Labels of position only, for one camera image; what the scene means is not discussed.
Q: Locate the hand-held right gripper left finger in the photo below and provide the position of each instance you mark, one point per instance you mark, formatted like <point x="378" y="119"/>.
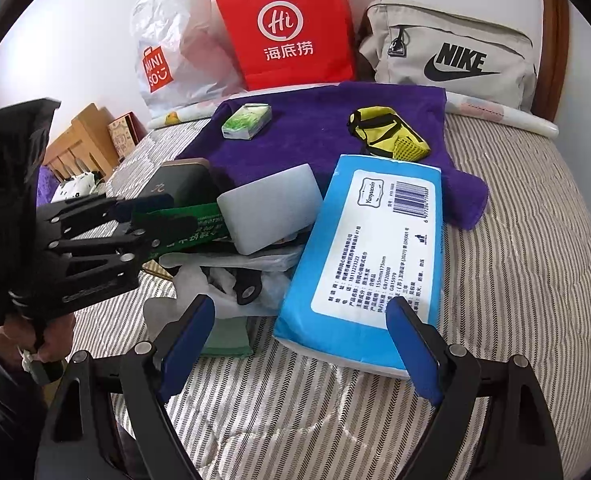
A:
<point x="185" y="345"/>

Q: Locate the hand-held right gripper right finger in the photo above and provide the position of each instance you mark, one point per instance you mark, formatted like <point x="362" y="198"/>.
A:
<point x="415" y="355"/>

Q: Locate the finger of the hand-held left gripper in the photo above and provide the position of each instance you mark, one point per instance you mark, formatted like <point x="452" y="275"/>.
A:
<point x="100" y="247"/>
<point x="100" y="210"/>

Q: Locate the dark green box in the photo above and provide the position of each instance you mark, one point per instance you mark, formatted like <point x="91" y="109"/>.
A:
<point x="175" y="180"/>

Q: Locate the green and white packet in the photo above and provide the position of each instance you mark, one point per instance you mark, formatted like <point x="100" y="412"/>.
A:
<point x="195" y="225"/>

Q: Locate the blue and white box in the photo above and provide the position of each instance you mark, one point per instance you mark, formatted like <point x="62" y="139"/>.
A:
<point x="320" y="220"/>

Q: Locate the person's left forearm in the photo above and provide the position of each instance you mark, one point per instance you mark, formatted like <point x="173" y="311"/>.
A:
<point x="0" y="420"/>

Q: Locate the person's left hand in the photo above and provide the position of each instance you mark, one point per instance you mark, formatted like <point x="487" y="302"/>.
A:
<point x="58" y="335"/>

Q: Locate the white black-spotted cloth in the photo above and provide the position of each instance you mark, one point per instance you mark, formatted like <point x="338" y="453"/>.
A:
<point x="75" y="187"/>

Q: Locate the green folded cloth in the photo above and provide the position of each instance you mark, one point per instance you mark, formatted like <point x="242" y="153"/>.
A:
<point x="230" y="337"/>

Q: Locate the white crumpled cloth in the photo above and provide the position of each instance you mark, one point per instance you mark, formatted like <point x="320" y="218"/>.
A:
<point x="190" y="280"/>

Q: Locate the wooden nightstand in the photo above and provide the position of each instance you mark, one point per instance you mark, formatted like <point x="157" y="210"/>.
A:
<point x="58" y="155"/>

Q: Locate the patterned brown box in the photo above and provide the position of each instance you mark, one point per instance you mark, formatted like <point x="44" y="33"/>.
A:
<point x="125" y="135"/>

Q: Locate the wooden rack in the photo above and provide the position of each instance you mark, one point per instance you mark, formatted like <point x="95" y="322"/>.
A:
<point x="93" y="127"/>

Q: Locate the white translucent block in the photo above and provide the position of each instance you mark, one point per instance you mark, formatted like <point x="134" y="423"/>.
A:
<point x="265" y="210"/>

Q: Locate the green tissue packet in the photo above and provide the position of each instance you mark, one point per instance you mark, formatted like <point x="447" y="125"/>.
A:
<point x="245" y="122"/>

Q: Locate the white plastic shopping bag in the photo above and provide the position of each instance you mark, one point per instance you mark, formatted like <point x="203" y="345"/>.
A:
<point x="185" y="35"/>

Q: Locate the purple towel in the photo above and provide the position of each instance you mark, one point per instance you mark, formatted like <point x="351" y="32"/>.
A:
<point x="300" y="130"/>

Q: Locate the white rolled poster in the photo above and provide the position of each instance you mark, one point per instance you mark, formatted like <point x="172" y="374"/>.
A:
<point x="500" y="110"/>

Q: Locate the red paper bag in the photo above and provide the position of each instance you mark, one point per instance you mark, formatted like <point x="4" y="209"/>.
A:
<point x="325" y="10"/>

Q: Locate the beige sling bag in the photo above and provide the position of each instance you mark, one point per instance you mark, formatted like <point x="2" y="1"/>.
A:
<point x="475" y="25"/>

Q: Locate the wooden headboard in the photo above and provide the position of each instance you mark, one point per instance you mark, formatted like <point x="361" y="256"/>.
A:
<point x="555" y="35"/>

